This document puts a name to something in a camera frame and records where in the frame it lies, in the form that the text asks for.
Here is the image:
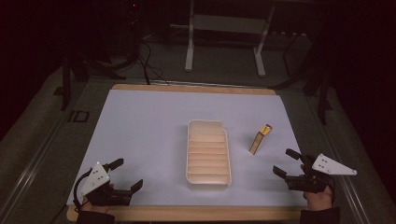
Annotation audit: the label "white compartment tray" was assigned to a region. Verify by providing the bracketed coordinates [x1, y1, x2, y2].
[185, 119, 233, 191]

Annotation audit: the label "white metal stand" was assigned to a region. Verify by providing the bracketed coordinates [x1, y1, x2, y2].
[169, 0, 276, 78]

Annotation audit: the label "small yellow box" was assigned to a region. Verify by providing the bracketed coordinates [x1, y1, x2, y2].
[248, 123, 274, 156]

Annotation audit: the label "dark folding stand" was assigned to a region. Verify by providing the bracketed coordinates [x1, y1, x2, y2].
[269, 32, 333, 126]

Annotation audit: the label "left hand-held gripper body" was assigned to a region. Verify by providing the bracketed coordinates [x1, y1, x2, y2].
[77, 161, 134, 207]

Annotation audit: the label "black tripod stand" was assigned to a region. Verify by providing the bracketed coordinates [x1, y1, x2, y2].
[53, 46, 128, 112]

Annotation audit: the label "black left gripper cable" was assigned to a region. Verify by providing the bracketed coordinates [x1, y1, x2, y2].
[72, 169, 93, 213]

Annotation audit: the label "person's left hand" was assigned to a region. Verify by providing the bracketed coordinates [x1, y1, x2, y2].
[80, 200, 110, 215]

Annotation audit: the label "white table mat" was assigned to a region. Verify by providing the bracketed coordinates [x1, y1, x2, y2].
[65, 89, 308, 208]

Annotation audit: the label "black device with red light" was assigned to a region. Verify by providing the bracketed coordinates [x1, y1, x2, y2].
[122, 0, 145, 63]

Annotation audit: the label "black floor bracket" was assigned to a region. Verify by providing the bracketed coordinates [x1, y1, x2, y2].
[67, 109, 91, 123]

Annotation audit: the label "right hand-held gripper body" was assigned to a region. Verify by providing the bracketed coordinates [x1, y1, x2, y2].
[285, 153, 358, 194]

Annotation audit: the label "black floor cables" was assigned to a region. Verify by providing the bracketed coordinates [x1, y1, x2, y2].
[136, 41, 172, 86]

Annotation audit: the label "person's right hand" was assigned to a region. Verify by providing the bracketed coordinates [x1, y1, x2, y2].
[303, 185, 334, 213]

